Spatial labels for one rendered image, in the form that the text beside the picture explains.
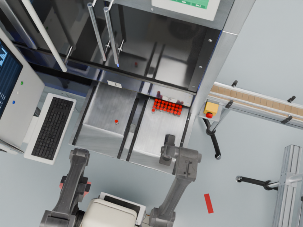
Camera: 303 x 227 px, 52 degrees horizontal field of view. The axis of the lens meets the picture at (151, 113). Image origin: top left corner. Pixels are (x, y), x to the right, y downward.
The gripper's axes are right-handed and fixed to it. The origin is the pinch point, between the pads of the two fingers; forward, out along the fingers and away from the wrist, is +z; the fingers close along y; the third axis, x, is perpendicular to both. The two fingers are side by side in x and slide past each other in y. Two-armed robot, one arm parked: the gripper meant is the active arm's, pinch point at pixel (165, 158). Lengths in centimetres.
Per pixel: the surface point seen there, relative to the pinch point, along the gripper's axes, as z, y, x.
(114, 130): 2.3, 8.2, 35.0
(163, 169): 2.5, -5.9, -0.6
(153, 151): 2.3, 2.7, 8.3
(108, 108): 2.4, 20.5, 42.7
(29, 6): -84, 26, 65
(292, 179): 29, 16, -86
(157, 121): 2.4, 21.1, 11.0
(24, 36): -43, 33, 87
